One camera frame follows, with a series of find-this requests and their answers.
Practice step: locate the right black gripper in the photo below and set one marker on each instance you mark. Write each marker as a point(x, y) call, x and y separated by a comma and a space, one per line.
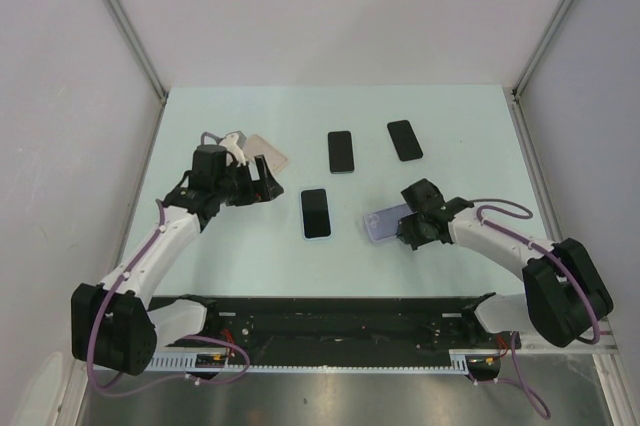
point(406, 233)

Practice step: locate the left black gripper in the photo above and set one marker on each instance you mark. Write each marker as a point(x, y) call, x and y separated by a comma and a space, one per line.
point(259, 191)

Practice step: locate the black phone blue edge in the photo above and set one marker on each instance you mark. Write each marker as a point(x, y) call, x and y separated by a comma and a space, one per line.
point(316, 213)

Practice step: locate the purple phone case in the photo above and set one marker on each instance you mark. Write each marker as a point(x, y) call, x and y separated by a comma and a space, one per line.
point(382, 225)

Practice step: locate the light blue phone case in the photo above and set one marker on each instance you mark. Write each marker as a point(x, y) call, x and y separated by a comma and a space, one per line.
point(301, 216)

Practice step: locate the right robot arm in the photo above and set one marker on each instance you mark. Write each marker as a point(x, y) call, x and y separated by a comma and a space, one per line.
point(564, 297)

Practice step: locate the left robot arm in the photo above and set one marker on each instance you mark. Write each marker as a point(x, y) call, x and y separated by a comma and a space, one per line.
point(111, 323)

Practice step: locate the beige phone case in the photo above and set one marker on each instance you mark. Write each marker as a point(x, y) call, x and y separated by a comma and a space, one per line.
point(255, 146)

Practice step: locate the black phone middle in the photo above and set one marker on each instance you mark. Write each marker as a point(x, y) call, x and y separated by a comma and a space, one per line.
point(340, 152)

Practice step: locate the black phone right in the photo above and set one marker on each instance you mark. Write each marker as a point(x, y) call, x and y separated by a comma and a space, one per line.
point(404, 140)

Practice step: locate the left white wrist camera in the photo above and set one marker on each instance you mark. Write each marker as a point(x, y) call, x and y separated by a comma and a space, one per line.
point(234, 143)

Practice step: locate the right aluminium frame post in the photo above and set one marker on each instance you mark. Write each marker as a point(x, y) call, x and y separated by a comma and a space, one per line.
point(552, 28)

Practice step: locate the aluminium frame post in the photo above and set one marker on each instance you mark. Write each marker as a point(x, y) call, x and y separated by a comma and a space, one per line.
point(134, 43)
point(552, 28)

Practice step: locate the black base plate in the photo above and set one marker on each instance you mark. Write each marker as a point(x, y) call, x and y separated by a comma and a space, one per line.
point(351, 331)

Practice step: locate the aluminium front rail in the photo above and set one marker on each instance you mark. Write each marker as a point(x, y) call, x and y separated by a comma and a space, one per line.
point(533, 343)

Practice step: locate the white slotted cable duct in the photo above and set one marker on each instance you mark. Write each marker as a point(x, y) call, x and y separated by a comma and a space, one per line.
point(187, 360)

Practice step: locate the left aluminium frame post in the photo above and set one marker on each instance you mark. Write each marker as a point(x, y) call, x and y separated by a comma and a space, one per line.
point(134, 43)

